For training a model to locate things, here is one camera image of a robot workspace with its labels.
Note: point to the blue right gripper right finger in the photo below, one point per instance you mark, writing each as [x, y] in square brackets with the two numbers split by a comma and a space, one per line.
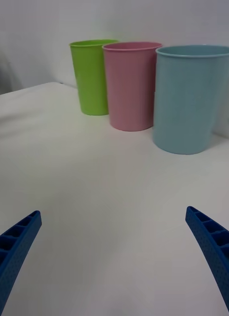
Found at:
[215, 249]

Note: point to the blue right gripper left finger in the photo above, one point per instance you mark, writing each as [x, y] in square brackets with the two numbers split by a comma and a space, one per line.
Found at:
[18, 249]

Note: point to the pale blue plastic bin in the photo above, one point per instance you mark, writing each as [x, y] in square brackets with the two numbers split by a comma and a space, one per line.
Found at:
[186, 103]

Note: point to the pink plastic bin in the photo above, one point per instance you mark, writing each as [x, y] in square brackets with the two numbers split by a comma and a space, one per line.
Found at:
[129, 91]

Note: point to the green plastic bin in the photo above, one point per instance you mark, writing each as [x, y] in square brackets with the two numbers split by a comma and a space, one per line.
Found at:
[91, 81]

